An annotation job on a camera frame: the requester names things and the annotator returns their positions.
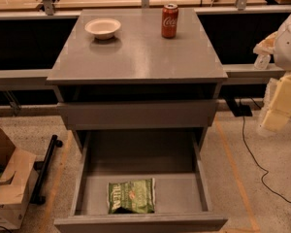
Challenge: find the open grey middle drawer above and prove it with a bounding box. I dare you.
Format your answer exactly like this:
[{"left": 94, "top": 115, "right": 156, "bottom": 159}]
[{"left": 54, "top": 129, "right": 227, "bottom": 233}]

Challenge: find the grey drawer cabinet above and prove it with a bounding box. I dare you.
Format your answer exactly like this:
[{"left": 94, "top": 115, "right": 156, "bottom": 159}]
[{"left": 47, "top": 9, "right": 227, "bottom": 148}]

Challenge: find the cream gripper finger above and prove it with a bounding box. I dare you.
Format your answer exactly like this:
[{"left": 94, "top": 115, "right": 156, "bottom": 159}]
[
  {"left": 260, "top": 73, "right": 291, "bottom": 133},
  {"left": 253, "top": 32, "right": 277, "bottom": 55}
]

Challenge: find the black floor cable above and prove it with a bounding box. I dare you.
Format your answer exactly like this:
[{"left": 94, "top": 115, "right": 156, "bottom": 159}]
[{"left": 241, "top": 100, "right": 291, "bottom": 209}]

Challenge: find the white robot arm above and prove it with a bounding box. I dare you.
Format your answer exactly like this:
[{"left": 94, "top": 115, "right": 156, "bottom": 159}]
[{"left": 253, "top": 14, "right": 291, "bottom": 136}]

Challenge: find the green jalapeno chip bag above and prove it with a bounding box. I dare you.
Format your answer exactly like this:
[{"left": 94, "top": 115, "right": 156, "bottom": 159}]
[{"left": 107, "top": 179, "right": 155, "bottom": 214}]

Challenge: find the closed grey top drawer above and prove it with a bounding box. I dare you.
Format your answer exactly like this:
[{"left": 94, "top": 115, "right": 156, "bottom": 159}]
[{"left": 57, "top": 100, "right": 216, "bottom": 130}]

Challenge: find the red coca-cola can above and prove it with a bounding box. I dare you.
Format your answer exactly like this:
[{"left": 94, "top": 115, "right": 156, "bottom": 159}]
[{"left": 161, "top": 4, "right": 178, "bottom": 38}]

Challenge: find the white paper bowl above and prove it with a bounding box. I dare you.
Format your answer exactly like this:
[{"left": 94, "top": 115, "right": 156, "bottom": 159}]
[{"left": 84, "top": 18, "right": 121, "bottom": 40}]

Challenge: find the clear sanitizer pump bottle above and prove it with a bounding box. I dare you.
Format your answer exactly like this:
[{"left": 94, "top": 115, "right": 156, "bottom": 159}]
[{"left": 254, "top": 54, "right": 271, "bottom": 70}]

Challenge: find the brown cardboard box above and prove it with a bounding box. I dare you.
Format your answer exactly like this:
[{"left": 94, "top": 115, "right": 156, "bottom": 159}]
[{"left": 0, "top": 129, "right": 38, "bottom": 230}]

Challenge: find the black floor power box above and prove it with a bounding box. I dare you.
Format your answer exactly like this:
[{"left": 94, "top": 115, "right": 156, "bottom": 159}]
[{"left": 224, "top": 97, "right": 252, "bottom": 117}]

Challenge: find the grey metal rail frame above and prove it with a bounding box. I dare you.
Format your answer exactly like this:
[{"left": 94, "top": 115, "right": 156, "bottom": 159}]
[{"left": 0, "top": 5, "right": 291, "bottom": 90}]

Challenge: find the black metal bar stand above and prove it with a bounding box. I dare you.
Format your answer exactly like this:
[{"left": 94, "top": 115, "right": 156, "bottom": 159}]
[{"left": 30, "top": 135, "right": 63, "bottom": 205}]

